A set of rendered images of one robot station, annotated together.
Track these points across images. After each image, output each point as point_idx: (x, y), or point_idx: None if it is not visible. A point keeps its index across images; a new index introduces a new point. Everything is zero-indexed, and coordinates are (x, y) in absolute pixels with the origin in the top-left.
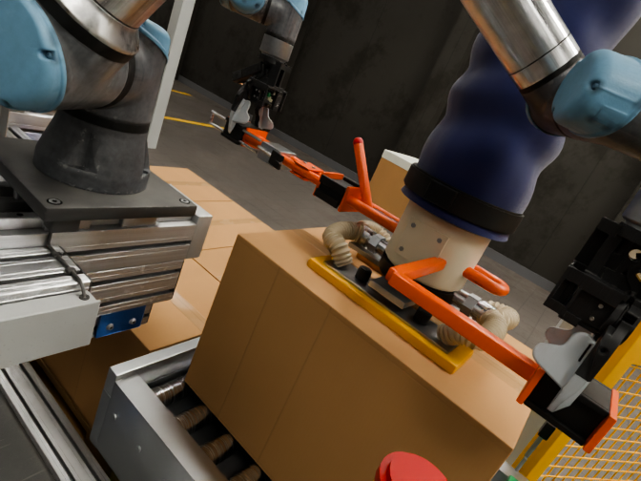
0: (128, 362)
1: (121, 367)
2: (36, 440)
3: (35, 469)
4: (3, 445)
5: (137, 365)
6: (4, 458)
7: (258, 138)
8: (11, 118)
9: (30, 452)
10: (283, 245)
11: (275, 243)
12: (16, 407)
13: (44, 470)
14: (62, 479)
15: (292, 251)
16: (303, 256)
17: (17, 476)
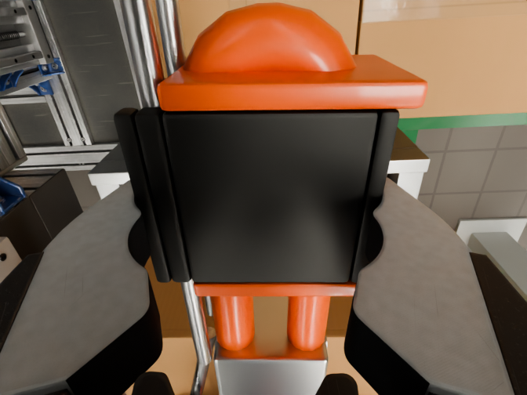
0: (106, 175)
1: (98, 179)
2: (128, 56)
3: (128, 78)
4: (107, 41)
5: (114, 181)
6: (107, 56)
7: (197, 356)
8: None
9: (125, 60)
10: (169, 367)
11: (154, 363)
12: (114, 5)
13: (133, 83)
14: (140, 103)
15: (174, 376)
16: (187, 385)
17: (115, 78)
